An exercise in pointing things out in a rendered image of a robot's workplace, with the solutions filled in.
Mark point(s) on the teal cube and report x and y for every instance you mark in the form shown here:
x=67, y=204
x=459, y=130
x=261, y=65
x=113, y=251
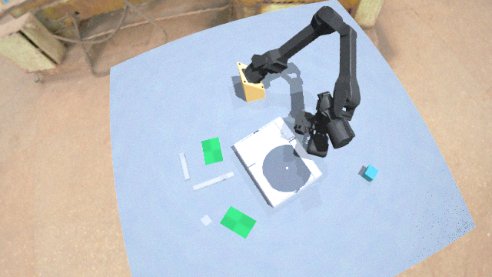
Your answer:
x=369, y=173

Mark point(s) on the white flat bar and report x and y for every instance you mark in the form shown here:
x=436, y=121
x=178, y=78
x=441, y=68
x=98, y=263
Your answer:
x=213, y=181

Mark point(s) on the grey rectangular bar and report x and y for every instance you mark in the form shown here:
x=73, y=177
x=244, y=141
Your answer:
x=187, y=175

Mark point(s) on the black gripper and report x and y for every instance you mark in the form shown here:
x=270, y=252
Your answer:
x=318, y=143

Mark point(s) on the grey round disc with small hole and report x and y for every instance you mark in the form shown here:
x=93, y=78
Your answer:
x=280, y=178

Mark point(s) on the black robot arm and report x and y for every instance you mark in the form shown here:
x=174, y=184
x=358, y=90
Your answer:
x=346, y=92

